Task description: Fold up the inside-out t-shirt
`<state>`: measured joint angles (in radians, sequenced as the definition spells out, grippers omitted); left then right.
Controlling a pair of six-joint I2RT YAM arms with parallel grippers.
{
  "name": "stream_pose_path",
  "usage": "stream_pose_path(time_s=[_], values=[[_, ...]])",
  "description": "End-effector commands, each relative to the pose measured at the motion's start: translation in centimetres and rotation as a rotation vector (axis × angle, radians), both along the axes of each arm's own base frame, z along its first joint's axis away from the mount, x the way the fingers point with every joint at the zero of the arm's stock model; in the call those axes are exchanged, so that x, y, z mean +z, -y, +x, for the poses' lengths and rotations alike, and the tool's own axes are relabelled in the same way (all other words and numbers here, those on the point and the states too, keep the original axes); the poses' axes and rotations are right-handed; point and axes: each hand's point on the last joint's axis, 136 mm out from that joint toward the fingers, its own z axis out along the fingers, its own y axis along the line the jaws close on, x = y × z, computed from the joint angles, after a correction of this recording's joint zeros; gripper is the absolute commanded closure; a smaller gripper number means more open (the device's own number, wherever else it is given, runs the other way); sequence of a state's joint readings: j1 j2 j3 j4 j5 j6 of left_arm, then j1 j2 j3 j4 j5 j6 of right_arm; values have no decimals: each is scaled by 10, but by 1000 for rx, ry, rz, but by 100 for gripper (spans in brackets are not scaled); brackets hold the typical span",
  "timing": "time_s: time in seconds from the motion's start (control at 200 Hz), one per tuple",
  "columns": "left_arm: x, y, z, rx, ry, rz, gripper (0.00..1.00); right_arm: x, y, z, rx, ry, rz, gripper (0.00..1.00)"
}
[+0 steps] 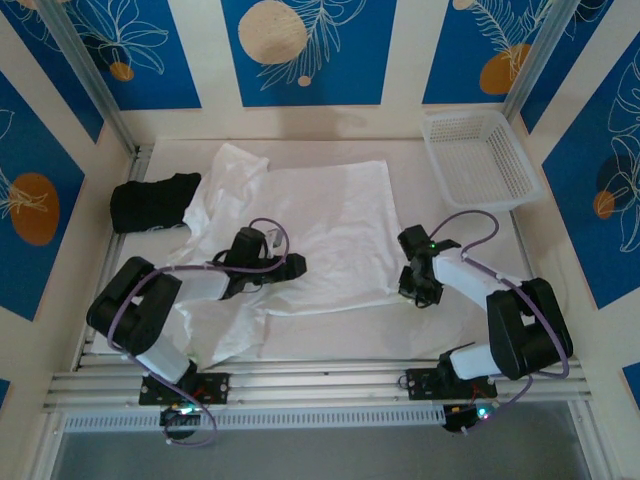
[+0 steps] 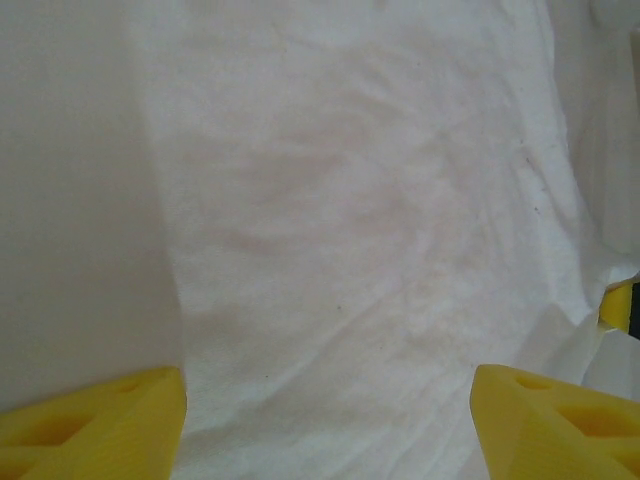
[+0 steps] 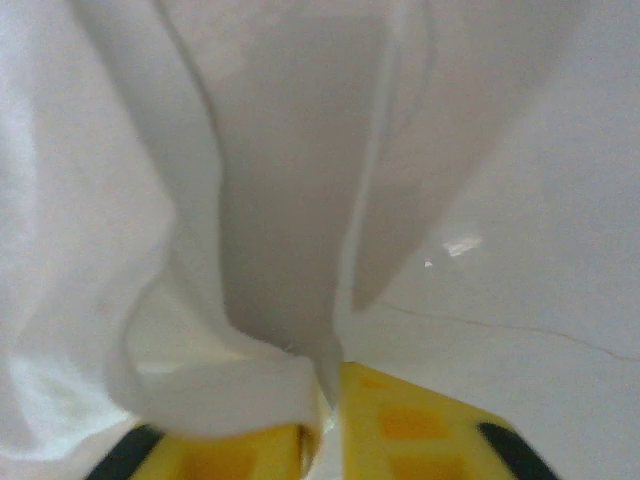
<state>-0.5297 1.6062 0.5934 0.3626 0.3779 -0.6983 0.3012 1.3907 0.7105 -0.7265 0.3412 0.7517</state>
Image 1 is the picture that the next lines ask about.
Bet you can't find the white t-shirt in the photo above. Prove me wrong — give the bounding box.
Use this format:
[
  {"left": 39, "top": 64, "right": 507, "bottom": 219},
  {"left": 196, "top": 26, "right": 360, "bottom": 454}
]
[{"left": 166, "top": 142, "right": 407, "bottom": 370}]

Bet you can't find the folded black t-shirt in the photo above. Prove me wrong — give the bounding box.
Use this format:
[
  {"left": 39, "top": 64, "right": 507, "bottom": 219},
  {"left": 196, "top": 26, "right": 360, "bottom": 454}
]
[{"left": 109, "top": 171, "right": 203, "bottom": 236}]

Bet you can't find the white table cover sheet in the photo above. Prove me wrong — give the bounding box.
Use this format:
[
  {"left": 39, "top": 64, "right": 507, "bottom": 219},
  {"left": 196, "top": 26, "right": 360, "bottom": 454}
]
[{"left": 91, "top": 139, "right": 547, "bottom": 359}]

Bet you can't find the white plastic mesh basket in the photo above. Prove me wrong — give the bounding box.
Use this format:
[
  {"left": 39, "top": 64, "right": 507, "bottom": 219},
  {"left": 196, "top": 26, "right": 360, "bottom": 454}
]
[{"left": 418, "top": 110, "right": 546, "bottom": 217}]

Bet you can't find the black controller board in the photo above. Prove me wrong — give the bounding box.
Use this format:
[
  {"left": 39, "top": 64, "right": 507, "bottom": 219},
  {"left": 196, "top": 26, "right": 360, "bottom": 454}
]
[
  {"left": 158, "top": 405, "right": 204, "bottom": 442},
  {"left": 442, "top": 399, "right": 497, "bottom": 435}
]

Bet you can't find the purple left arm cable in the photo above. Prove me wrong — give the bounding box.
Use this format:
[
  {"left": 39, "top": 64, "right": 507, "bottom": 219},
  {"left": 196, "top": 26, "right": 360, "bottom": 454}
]
[{"left": 106, "top": 216, "right": 292, "bottom": 450}]

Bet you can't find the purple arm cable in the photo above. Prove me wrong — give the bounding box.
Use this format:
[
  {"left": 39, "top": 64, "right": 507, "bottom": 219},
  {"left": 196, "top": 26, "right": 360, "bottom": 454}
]
[
  {"left": 106, "top": 216, "right": 292, "bottom": 450},
  {"left": 428, "top": 209, "right": 572, "bottom": 417}
]

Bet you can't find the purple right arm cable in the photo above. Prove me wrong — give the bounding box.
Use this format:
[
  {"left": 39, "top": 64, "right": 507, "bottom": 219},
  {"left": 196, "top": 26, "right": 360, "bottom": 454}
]
[{"left": 428, "top": 209, "right": 572, "bottom": 417}]

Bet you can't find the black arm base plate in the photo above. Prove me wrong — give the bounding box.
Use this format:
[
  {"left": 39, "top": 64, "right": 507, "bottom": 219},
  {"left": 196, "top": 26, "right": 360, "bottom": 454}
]
[
  {"left": 138, "top": 371, "right": 232, "bottom": 406},
  {"left": 405, "top": 367, "right": 499, "bottom": 402}
]

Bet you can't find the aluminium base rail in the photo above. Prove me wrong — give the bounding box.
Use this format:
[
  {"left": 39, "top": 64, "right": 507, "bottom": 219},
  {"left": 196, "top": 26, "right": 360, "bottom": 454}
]
[{"left": 42, "top": 357, "right": 596, "bottom": 415}]

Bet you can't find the white slotted cable duct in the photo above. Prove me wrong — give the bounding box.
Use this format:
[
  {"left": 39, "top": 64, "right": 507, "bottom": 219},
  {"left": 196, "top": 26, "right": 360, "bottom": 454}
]
[{"left": 62, "top": 404, "right": 447, "bottom": 434}]

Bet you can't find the aluminium frame post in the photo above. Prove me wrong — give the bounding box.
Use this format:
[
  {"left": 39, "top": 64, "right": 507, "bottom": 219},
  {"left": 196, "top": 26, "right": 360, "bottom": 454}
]
[
  {"left": 35, "top": 0, "right": 140, "bottom": 157},
  {"left": 501, "top": 0, "right": 585, "bottom": 121}
]

